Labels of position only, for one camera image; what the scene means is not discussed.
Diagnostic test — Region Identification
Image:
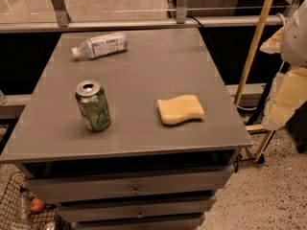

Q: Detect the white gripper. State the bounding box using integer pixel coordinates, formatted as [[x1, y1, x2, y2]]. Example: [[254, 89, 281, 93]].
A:
[[260, 0, 307, 130]]

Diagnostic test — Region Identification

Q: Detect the green soda can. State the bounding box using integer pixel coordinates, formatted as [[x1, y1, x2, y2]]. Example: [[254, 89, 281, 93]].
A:
[[75, 80, 110, 131]]

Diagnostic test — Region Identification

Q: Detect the clear plastic water bottle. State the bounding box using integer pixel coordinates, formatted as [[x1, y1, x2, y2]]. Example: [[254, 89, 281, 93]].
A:
[[71, 32, 128, 59]]

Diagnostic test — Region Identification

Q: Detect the plastic bottle in basket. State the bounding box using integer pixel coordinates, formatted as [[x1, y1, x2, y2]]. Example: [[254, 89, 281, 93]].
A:
[[19, 191, 31, 221]]

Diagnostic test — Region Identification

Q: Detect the yellow sponge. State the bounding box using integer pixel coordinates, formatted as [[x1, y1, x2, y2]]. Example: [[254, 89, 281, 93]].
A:
[[157, 95, 205, 126]]

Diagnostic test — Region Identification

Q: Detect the grey drawer cabinet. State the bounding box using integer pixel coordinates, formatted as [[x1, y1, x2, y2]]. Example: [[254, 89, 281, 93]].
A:
[[1, 29, 251, 230]]

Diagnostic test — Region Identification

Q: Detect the metal railing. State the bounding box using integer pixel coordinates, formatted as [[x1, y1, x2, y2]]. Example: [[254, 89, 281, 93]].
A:
[[0, 0, 307, 35]]

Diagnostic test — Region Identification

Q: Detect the orange fruit in basket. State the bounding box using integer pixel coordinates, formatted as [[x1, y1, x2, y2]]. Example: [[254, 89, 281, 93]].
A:
[[30, 197, 44, 213]]

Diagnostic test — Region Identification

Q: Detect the wooden easel frame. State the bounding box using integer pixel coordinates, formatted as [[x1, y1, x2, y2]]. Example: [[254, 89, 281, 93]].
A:
[[234, 0, 274, 164]]

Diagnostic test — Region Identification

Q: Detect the black wire basket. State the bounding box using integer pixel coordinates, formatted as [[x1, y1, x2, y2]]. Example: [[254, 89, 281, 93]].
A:
[[0, 172, 64, 230]]

